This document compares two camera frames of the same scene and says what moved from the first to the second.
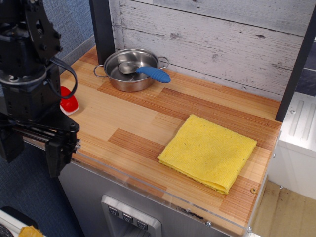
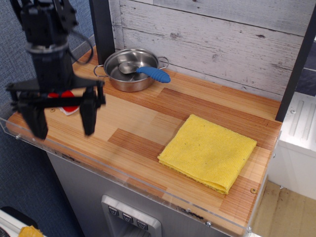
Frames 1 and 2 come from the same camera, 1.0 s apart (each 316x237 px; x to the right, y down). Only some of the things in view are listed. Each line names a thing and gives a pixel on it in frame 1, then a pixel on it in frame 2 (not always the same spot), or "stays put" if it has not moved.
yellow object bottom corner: x=30 y=231 stays put
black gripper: x=33 y=113 -> x=56 y=87
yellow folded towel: x=213 y=154 stays put
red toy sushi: x=69 y=105 stays put
